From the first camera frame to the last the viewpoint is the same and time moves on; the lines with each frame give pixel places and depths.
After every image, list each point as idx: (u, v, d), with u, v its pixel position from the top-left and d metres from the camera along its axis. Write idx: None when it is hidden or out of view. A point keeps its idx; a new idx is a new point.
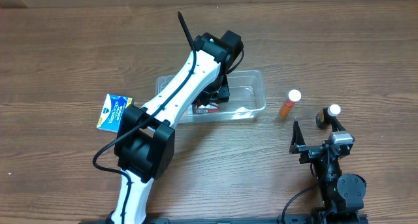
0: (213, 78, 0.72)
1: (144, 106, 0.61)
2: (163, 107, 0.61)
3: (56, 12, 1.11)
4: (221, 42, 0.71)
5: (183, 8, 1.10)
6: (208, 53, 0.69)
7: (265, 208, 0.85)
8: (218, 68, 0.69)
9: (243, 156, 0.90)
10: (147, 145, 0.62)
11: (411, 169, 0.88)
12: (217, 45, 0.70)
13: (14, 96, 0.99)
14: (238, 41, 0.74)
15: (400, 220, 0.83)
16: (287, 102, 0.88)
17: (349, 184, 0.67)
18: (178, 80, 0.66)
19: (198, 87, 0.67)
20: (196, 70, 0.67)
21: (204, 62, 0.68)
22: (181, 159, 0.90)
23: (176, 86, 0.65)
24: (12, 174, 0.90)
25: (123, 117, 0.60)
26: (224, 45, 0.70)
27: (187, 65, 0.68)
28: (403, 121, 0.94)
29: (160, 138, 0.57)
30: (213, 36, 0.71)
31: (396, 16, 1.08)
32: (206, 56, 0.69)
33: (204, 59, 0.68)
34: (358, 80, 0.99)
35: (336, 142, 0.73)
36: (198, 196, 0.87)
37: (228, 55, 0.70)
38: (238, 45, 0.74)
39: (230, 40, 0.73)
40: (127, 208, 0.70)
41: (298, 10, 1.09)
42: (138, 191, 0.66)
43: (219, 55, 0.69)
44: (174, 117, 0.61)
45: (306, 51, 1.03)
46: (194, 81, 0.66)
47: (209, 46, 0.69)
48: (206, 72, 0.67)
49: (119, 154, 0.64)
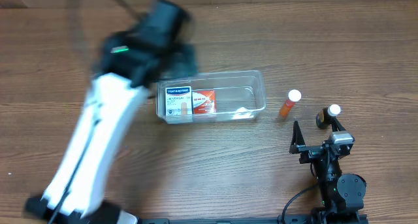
0: (143, 90, 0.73)
1: (49, 197, 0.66)
2: (68, 191, 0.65)
3: (56, 12, 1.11)
4: (147, 46, 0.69)
5: (183, 8, 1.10)
6: (132, 61, 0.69)
7: (265, 208, 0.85)
8: (129, 93, 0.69)
9: (243, 156, 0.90)
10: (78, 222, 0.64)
11: (411, 169, 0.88)
12: (144, 51, 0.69)
13: (14, 96, 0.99)
14: (174, 12, 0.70)
15: (399, 220, 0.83)
16: (287, 102, 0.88)
17: (349, 184, 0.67)
18: (72, 161, 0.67)
19: (110, 130, 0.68)
20: (96, 113, 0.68)
21: (109, 98, 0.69)
22: (180, 158, 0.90)
23: (68, 172, 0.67)
24: (12, 174, 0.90)
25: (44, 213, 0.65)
26: (149, 44, 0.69)
27: (87, 113, 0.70)
28: (403, 121, 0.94)
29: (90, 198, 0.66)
30: (128, 38, 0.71)
31: (396, 16, 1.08)
32: (112, 88, 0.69)
33: (119, 94, 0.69)
34: (358, 80, 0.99)
35: (336, 142, 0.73)
36: (198, 196, 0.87)
37: (150, 63, 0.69)
38: (173, 18, 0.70)
39: (117, 49, 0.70)
40: None
41: (298, 10, 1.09)
42: None
43: (144, 65, 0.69)
44: (84, 203, 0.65)
45: (307, 51, 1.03)
46: (81, 167, 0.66)
47: (127, 54, 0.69)
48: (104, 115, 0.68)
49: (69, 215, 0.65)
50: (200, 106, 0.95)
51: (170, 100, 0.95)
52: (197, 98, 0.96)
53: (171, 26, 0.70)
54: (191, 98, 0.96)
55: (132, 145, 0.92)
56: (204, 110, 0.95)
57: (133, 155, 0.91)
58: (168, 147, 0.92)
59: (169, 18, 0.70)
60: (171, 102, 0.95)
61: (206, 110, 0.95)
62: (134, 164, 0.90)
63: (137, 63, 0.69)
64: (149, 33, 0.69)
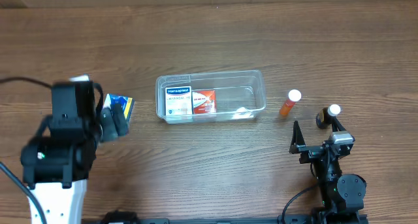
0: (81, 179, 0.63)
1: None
2: None
3: (56, 12, 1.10)
4: (58, 145, 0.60)
5: (182, 8, 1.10)
6: (55, 170, 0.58)
7: (265, 208, 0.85)
8: (75, 187, 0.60)
9: (243, 156, 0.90)
10: None
11: (411, 169, 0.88)
12: (54, 157, 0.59)
13: (14, 96, 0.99)
14: (75, 94, 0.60)
15: (399, 220, 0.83)
16: (287, 102, 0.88)
17: (349, 184, 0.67)
18: None
19: (71, 220, 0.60)
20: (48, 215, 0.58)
21: (49, 201, 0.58)
22: (180, 158, 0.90)
23: None
24: None
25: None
26: (63, 146, 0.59)
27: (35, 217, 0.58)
28: (403, 121, 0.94)
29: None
30: (44, 144, 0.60)
31: (396, 16, 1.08)
32: (49, 194, 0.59)
33: (48, 196, 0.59)
34: (358, 80, 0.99)
35: (337, 142, 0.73)
36: (198, 196, 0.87)
37: (76, 154, 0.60)
38: (78, 98, 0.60)
39: (29, 157, 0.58)
40: None
41: (298, 10, 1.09)
42: None
43: (64, 166, 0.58)
44: None
45: (306, 51, 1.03)
46: None
47: (49, 153, 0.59)
48: (64, 213, 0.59)
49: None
50: (200, 106, 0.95)
51: (170, 100, 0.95)
52: (197, 98, 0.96)
53: (80, 108, 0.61)
54: (191, 98, 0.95)
55: (132, 145, 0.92)
56: (204, 110, 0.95)
57: (133, 155, 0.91)
58: (168, 146, 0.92)
59: (75, 101, 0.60)
60: (171, 102, 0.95)
61: (206, 110, 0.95)
62: (134, 164, 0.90)
63: (55, 168, 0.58)
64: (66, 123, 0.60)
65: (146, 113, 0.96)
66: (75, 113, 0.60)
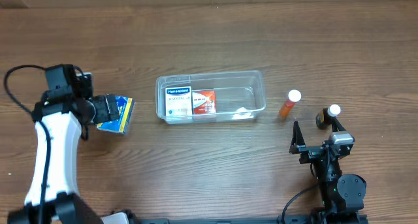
0: (78, 127, 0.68)
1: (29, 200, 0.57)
2: (46, 185, 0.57)
3: (56, 12, 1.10)
4: (56, 98, 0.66)
5: (183, 8, 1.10)
6: (55, 115, 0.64)
7: (265, 208, 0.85)
8: (73, 119, 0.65)
9: (243, 156, 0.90)
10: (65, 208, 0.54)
11: (411, 169, 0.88)
12: (54, 104, 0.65)
13: (14, 96, 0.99)
14: (64, 69, 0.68)
15: (399, 220, 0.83)
16: (287, 102, 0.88)
17: (349, 184, 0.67)
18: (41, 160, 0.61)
19: (67, 148, 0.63)
20: (54, 134, 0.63)
21: (55, 124, 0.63)
22: (180, 159, 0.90)
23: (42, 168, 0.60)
24: (12, 174, 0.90)
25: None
26: (59, 99, 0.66)
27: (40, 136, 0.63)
28: (403, 121, 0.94)
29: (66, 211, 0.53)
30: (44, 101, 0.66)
31: (396, 17, 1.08)
32: (55, 121, 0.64)
33: (55, 123, 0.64)
34: (358, 80, 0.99)
35: (337, 142, 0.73)
36: (198, 196, 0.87)
37: (73, 104, 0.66)
38: (66, 72, 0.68)
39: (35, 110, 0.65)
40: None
41: (298, 10, 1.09)
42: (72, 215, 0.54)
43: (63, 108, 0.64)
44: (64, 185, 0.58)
45: (306, 51, 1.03)
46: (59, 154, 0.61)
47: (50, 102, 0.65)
48: (64, 130, 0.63)
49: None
50: (200, 106, 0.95)
51: (170, 100, 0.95)
52: (197, 98, 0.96)
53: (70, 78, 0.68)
54: (191, 98, 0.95)
55: (132, 145, 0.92)
56: (204, 110, 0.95)
57: (133, 155, 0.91)
58: (168, 147, 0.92)
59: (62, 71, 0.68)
60: (171, 102, 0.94)
61: (206, 110, 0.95)
62: (134, 164, 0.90)
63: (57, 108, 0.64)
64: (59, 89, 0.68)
65: (147, 114, 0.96)
66: (65, 82, 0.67)
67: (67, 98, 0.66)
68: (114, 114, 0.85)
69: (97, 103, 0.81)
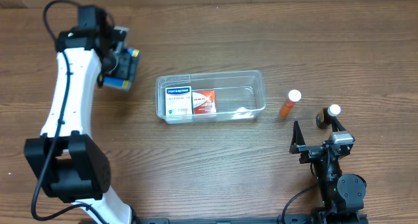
0: (98, 64, 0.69)
1: (42, 132, 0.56)
2: (62, 121, 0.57)
3: (56, 12, 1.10)
4: (80, 32, 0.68)
5: (182, 8, 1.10)
6: (76, 48, 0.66)
7: (265, 208, 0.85)
8: (95, 57, 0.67)
9: (243, 156, 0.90)
10: (73, 153, 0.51)
11: (411, 169, 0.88)
12: (77, 37, 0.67)
13: (14, 96, 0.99)
14: (96, 10, 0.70)
15: (399, 220, 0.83)
16: (287, 102, 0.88)
17: (349, 184, 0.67)
18: (61, 89, 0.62)
19: (87, 81, 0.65)
20: (74, 68, 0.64)
21: (76, 57, 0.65)
22: (181, 158, 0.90)
23: (61, 97, 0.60)
24: (12, 173, 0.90)
25: (29, 160, 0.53)
26: (83, 34, 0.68)
27: (61, 70, 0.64)
28: (403, 121, 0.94)
29: (78, 153, 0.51)
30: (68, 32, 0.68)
31: (396, 17, 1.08)
32: (76, 53, 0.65)
33: (76, 54, 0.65)
34: (358, 80, 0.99)
35: (336, 142, 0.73)
36: (198, 196, 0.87)
37: (95, 40, 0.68)
38: (98, 12, 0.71)
39: (63, 44, 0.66)
40: (89, 170, 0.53)
41: (298, 10, 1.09)
42: (83, 156, 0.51)
43: (86, 45, 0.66)
44: (80, 123, 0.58)
45: (306, 51, 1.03)
46: (78, 83, 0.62)
47: (76, 36, 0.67)
48: (84, 66, 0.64)
49: (55, 194, 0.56)
50: (200, 106, 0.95)
51: (170, 100, 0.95)
52: (197, 98, 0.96)
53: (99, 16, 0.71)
54: (191, 98, 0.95)
55: (132, 145, 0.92)
56: (204, 110, 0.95)
57: (133, 154, 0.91)
58: (168, 146, 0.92)
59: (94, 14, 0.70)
60: (170, 102, 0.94)
61: (206, 110, 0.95)
62: (134, 164, 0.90)
63: (79, 36, 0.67)
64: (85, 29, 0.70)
65: (146, 113, 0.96)
66: (93, 20, 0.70)
67: (90, 34, 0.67)
68: (132, 76, 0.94)
69: (121, 59, 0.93)
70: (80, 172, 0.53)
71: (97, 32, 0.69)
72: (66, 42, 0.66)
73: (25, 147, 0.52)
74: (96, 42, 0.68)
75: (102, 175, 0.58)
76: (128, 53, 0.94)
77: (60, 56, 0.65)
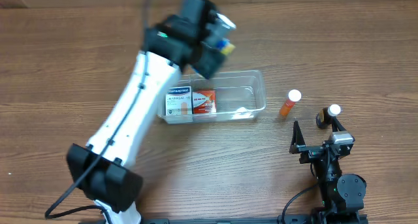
0: (177, 76, 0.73)
1: (89, 142, 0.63)
2: (112, 142, 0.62)
3: (56, 12, 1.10)
4: (177, 34, 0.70)
5: None
6: (159, 53, 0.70)
7: (265, 208, 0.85)
8: (174, 74, 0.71)
9: (243, 156, 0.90)
10: (110, 178, 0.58)
11: (411, 169, 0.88)
12: (170, 40, 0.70)
13: (14, 96, 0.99)
14: (200, 4, 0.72)
15: (399, 220, 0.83)
16: (287, 102, 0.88)
17: (349, 184, 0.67)
18: (128, 99, 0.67)
19: (155, 97, 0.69)
20: (147, 83, 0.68)
21: (156, 71, 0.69)
22: (180, 158, 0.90)
23: (126, 110, 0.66)
24: (12, 174, 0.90)
25: (72, 161, 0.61)
26: (181, 37, 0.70)
27: (137, 78, 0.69)
28: (403, 121, 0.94)
29: (113, 178, 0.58)
30: (160, 29, 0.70)
31: (396, 17, 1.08)
32: (158, 63, 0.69)
33: (157, 68, 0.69)
34: (358, 80, 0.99)
35: (337, 142, 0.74)
36: (198, 196, 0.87)
37: (185, 49, 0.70)
38: (200, 10, 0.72)
39: (160, 44, 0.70)
40: (118, 193, 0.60)
41: (298, 10, 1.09)
42: (117, 184, 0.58)
43: (176, 51, 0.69)
44: (127, 147, 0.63)
45: (306, 51, 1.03)
46: (145, 100, 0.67)
47: (166, 37, 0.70)
48: (159, 84, 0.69)
49: (84, 192, 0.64)
50: (200, 106, 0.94)
51: (170, 100, 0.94)
52: (197, 98, 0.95)
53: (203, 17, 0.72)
54: (191, 98, 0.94)
55: None
56: (204, 110, 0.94)
57: None
58: (168, 146, 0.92)
59: (197, 13, 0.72)
60: (171, 101, 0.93)
61: (206, 110, 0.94)
62: None
63: (168, 39, 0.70)
64: (181, 25, 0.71)
65: None
66: (193, 19, 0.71)
67: (185, 41, 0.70)
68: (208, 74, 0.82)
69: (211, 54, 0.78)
70: (110, 191, 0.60)
71: (195, 42, 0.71)
72: (155, 42, 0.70)
73: (72, 151, 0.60)
74: (185, 51, 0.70)
75: (130, 194, 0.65)
76: (223, 47, 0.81)
77: (142, 58, 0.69)
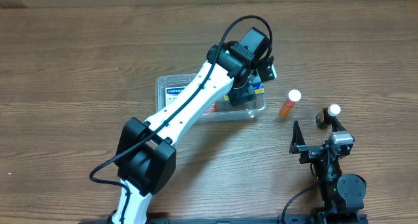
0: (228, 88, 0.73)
1: (148, 118, 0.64)
2: (167, 123, 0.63)
3: (56, 12, 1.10)
4: (238, 53, 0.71)
5: (182, 8, 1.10)
6: (223, 65, 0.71)
7: (265, 208, 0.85)
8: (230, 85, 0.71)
9: (243, 156, 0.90)
10: (159, 153, 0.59)
11: (411, 169, 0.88)
12: (232, 57, 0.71)
13: (14, 96, 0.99)
14: (264, 40, 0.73)
15: (399, 220, 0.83)
16: (287, 102, 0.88)
17: (349, 184, 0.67)
18: (187, 93, 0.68)
19: (208, 102, 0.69)
20: (207, 85, 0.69)
21: (217, 77, 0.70)
22: (181, 159, 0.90)
23: (181, 102, 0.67)
24: (12, 174, 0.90)
25: (127, 130, 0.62)
26: (241, 58, 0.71)
27: (198, 78, 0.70)
28: (403, 121, 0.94)
29: (162, 155, 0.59)
30: (229, 47, 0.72)
31: (396, 16, 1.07)
32: (221, 70, 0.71)
33: (217, 74, 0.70)
34: (358, 80, 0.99)
35: (337, 142, 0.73)
36: (198, 196, 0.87)
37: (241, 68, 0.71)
38: (262, 44, 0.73)
39: (225, 56, 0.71)
40: (156, 173, 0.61)
41: (298, 10, 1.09)
42: (162, 159, 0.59)
43: (234, 70, 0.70)
44: (176, 136, 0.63)
45: (306, 51, 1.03)
46: (200, 98, 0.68)
47: (228, 55, 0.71)
48: (215, 88, 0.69)
49: (121, 166, 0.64)
50: None
51: (170, 100, 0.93)
52: None
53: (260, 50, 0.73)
54: None
55: None
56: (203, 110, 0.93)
57: None
58: None
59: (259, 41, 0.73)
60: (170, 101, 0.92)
61: (205, 110, 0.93)
62: None
63: (226, 57, 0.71)
64: (243, 49, 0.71)
65: (146, 113, 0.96)
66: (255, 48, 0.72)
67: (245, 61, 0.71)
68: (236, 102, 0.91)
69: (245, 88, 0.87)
70: (151, 168, 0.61)
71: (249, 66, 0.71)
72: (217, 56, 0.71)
73: (130, 119, 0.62)
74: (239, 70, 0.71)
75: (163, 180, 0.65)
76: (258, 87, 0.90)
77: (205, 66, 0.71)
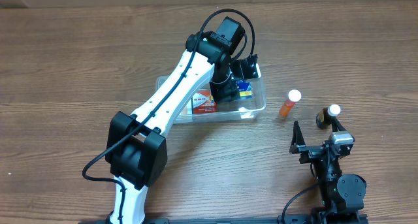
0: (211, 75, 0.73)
1: (133, 112, 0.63)
2: (153, 113, 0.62)
3: (57, 12, 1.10)
4: (215, 41, 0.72)
5: (182, 8, 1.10)
6: (202, 54, 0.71)
7: (265, 208, 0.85)
8: (211, 70, 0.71)
9: (243, 156, 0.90)
10: (148, 144, 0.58)
11: (411, 169, 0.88)
12: (211, 45, 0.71)
13: (14, 96, 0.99)
14: (238, 28, 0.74)
15: (399, 220, 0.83)
16: (287, 102, 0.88)
17: (349, 184, 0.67)
18: (170, 83, 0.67)
19: (191, 89, 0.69)
20: (189, 73, 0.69)
21: (198, 64, 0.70)
22: (180, 159, 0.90)
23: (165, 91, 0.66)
24: (12, 174, 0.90)
25: (113, 126, 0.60)
26: (219, 44, 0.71)
27: (179, 67, 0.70)
28: (403, 121, 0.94)
29: (152, 145, 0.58)
30: (206, 35, 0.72)
31: (396, 16, 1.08)
32: (202, 57, 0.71)
33: (199, 62, 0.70)
34: (358, 80, 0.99)
35: (337, 142, 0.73)
36: (198, 196, 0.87)
37: (222, 55, 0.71)
38: (238, 31, 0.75)
39: (203, 46, 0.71)
40: (148, 164, 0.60)
41: (298, 10, 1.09)
42: (152, 151, 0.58)
43: (214, 55, 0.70)
44: (164, 124, 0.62)
45: (306, 51, 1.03)
46: (184, 86, 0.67)
47: (206, 44, 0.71)
48: (198, 75, 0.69)
49: (113, 160, 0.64)
50: (200, 106, 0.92)
51: None
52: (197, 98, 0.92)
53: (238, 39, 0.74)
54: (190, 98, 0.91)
55: None
56: (204, 110, 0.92)
57: None
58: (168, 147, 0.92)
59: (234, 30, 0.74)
60: None
61: (206, 110, 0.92)
62: None
63: (205, 46, 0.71)
64: (221, 39, 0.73)
65: None
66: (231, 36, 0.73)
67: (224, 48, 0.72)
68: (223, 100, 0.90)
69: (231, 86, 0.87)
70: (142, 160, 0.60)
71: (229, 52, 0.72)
72: (196, 45, 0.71)
73: (117, 113, 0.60)
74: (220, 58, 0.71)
75: (157, 170, 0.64)
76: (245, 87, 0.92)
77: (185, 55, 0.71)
